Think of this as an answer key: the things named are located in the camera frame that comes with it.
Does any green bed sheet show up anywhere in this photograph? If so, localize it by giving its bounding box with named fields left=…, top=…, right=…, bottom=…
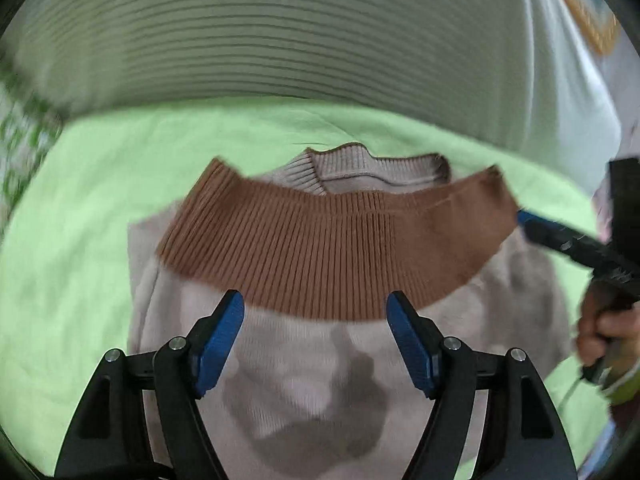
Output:
left=1, top=98, right=598, bottom=474

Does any right hand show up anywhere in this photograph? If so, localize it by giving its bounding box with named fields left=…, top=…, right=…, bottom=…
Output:
left=576, top=282, right=639, bottom=375

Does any beige brown knit sweater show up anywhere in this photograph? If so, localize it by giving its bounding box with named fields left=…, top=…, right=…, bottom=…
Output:
left=128, top=144, right=570, bottom=479

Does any red sleeve forearm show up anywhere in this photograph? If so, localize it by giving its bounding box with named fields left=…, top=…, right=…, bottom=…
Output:
left=601, top=361, right=639, bottom=432

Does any white striped headboard cushion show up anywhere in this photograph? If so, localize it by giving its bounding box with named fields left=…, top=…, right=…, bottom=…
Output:
left=1, top=0, right=620, bottom=192

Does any green white patterned pillow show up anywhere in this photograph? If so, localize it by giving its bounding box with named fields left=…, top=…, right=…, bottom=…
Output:
left=0, top=54, right=63, bottom=234

